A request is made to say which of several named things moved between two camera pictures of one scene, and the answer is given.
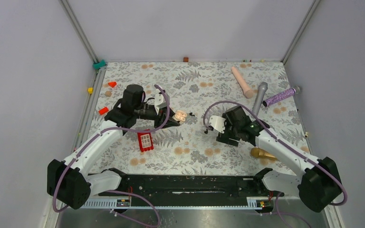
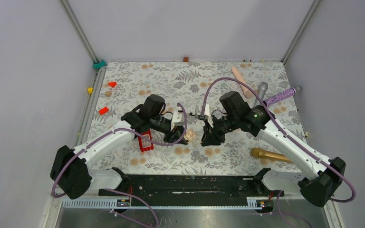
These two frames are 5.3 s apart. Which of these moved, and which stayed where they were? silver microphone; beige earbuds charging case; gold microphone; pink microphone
Moved: beige earbuds charging case
Stayed: pink microphone; gold microphone; silver microphone
